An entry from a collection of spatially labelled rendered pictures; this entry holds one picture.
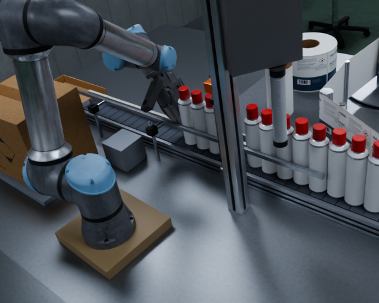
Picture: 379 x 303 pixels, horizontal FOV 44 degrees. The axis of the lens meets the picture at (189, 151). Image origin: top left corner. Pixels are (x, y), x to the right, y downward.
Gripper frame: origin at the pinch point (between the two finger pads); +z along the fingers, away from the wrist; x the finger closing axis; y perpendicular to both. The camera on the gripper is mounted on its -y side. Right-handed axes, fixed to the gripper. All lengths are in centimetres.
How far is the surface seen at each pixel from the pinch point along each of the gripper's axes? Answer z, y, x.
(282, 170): 21.2, -2.1, -33.8
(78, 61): -49, 102, 218
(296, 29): -14, -5, -62
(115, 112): -13.0, 0.6, 33.5
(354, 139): 17, -1, -59
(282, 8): -19, -8, -63
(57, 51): -63, 87, 211
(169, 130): 0.7, 1.6, 9.6
